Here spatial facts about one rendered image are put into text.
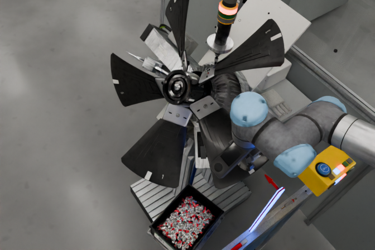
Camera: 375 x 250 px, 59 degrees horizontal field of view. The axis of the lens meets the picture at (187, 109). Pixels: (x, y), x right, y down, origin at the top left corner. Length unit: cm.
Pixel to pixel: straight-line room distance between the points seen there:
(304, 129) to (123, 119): 194
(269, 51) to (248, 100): 33
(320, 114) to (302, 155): 12
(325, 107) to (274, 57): 27
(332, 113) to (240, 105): 20
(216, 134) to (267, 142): 38
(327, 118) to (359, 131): 7
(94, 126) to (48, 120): 33
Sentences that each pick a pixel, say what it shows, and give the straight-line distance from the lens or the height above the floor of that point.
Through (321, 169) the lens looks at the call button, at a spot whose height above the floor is 108.
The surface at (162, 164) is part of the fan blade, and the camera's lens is 119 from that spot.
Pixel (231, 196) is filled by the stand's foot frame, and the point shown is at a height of 8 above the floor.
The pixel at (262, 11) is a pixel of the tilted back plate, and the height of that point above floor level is 131.
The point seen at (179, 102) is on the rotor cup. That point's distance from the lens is 107.
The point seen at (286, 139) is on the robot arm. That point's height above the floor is 150.
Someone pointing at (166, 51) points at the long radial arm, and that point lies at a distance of 136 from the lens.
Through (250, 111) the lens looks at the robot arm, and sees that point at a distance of 68.
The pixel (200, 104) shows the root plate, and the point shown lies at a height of 119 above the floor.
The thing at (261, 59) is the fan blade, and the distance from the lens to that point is 99.
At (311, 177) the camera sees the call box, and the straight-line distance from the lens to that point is 123.
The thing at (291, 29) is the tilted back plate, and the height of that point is 132.
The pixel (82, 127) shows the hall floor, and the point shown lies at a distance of 251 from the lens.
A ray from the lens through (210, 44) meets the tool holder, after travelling 88.
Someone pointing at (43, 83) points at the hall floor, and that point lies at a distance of 285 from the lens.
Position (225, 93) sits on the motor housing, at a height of 117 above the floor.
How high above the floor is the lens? 203
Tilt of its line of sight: 51 degrees down
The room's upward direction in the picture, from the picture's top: 9 degrees clockwise
